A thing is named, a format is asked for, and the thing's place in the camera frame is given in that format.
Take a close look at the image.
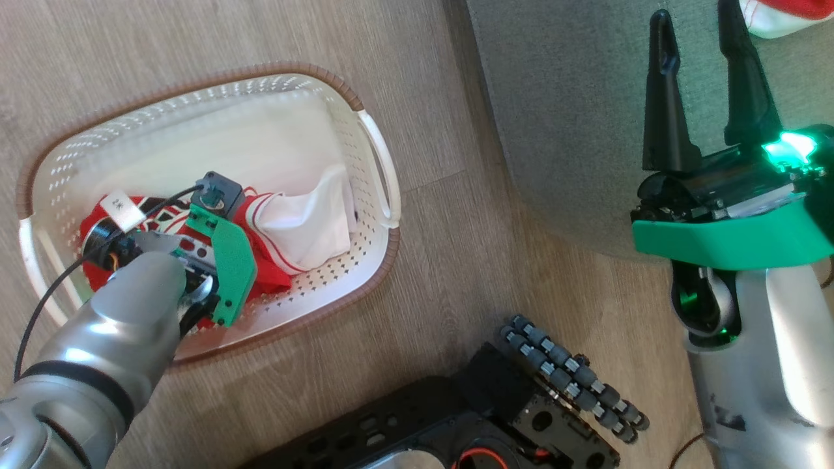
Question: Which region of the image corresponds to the red white cloth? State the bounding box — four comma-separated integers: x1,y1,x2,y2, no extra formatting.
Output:
738,0,834,40

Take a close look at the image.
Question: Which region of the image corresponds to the thin black cable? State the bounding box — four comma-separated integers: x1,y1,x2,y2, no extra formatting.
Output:
13,184,209,385

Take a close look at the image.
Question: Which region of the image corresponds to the white perforated laundry basket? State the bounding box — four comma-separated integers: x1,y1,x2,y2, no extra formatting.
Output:
16,62,401,365

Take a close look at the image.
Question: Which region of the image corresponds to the grey-green fabric sofa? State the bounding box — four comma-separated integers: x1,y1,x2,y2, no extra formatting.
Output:
466,0,834,261

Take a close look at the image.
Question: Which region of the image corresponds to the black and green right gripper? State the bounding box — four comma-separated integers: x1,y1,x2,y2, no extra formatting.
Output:
631,0,834,269

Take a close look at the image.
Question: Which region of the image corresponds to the red garment with white stripes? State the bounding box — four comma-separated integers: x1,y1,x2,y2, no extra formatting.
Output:
79,192,294,330

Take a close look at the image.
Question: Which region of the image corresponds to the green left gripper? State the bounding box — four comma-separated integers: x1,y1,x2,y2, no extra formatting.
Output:
134,203,259,328

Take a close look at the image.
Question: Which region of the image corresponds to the white garment with red trim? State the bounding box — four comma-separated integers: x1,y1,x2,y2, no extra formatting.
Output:
85,98,358,274

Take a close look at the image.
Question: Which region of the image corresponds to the white paper label tag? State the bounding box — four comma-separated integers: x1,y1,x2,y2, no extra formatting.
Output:
101,190,147,232

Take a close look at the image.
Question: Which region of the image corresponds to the grey roller wheel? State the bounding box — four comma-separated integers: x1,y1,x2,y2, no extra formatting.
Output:
500,315,651,445

